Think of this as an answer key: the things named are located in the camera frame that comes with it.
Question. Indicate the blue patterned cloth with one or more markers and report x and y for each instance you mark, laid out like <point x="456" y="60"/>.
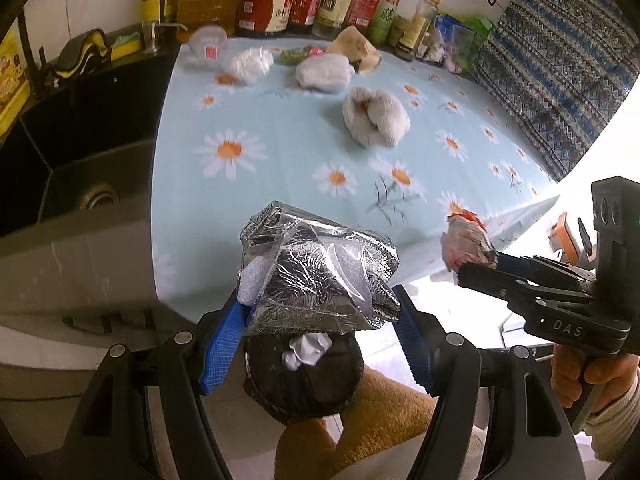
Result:
<point x="560" y="60"/>

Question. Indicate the clear plastic cup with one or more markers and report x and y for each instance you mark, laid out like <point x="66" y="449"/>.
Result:
<point x="207" y="45"/>

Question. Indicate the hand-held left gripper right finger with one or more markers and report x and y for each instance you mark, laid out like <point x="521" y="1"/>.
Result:
<point x="414" y="345"/>

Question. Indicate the slim bottle cream label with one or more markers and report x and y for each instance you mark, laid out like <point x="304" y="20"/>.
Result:
<point x="417" y="25"/>

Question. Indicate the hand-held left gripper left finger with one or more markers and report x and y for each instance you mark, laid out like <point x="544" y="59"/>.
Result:
<point x="225" y="342"/>

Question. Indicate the black trash bin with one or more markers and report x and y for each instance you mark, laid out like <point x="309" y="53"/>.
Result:
<point x="320" y="390"/>

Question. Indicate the green plastic bag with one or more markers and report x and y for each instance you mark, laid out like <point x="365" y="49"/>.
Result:
<point x="482" y="27"/>

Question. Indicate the small clear glass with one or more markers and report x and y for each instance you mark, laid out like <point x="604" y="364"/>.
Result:
<point x="150" y="36"/>

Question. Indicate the black faucet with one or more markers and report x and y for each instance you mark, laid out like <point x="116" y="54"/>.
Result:
<point x="29" y="55"/>

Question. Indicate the crumpled clear plastic bag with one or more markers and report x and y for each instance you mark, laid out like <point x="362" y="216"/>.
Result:
<point x="247" y="63"/>

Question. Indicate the crumpled beige paper bag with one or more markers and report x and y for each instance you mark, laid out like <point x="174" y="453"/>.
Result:
<point x="357" y="50"/>

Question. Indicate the floral light blue tablecloth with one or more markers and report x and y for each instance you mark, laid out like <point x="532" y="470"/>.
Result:
<point x="300" y="160"/>

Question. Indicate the large cooking oil bottle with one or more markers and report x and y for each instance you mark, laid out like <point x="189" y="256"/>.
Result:
<point x="205" y="10"/>

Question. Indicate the person's right hand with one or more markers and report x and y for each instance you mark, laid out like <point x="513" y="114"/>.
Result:
<point x="570" y="377"/>

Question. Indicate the yellow green sponge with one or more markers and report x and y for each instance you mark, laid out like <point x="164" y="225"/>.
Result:
<point x="126" y="44"/>

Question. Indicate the black yellow cloth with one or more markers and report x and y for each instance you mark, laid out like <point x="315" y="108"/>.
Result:
<point x="82" y="52"/>

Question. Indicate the white blue salt bag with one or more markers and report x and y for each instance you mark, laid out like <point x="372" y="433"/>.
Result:
<point x="452" y="42"/>

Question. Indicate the green label oil bottle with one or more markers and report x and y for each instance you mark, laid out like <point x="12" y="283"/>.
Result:
<point x="390" y="12"/>

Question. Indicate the green red snack wrapper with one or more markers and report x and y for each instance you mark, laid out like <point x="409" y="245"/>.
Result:
<point x="299" y="55"/>

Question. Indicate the white crumpled tissue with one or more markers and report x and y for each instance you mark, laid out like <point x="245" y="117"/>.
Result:
<point x="307" y="350"/>

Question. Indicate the red white wrapper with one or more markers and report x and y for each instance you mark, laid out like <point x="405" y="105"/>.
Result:
<point x="467" y="247"/>

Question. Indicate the clear bottle beige label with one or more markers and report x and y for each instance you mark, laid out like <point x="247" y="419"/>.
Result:
<point x="334" y="7"/>

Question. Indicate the person's right forearm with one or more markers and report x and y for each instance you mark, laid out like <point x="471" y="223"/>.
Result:
<point x="620" y="425"/>

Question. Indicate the black kitchen sink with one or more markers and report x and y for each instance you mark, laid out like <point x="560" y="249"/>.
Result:
<point x="100" y="160"/>

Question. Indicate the silver foil wrapper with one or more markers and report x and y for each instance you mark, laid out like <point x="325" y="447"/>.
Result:
<point x="310" y="270"/>

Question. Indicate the white paper towel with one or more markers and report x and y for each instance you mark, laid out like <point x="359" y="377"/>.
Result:
<point x="375" y="120"/>
<point x="322" y="72"/>

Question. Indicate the person's brown trouser leg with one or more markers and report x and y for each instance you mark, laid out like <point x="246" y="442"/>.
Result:
<point x="385" y="405"/>

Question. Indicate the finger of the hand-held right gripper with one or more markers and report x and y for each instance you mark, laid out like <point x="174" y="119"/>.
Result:
<point x="545" y="266"/>
<point x="500" y="285"/>

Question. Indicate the small glass jar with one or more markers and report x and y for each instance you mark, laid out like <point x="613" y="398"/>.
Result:
<point x="430" y="47"/>

